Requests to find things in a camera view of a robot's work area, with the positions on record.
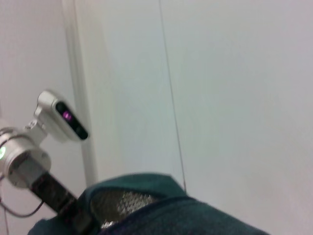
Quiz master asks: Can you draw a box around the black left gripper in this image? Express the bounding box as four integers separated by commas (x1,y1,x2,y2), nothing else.
30,171,92,235

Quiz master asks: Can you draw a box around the teal insulated lunch bag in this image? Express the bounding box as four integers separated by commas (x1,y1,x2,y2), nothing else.
28,172,271,235

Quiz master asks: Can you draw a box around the left arm cable with plug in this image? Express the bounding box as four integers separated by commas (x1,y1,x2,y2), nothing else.
0,171,45,219

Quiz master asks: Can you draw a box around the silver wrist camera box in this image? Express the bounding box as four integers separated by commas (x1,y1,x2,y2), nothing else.
24,90,89,143

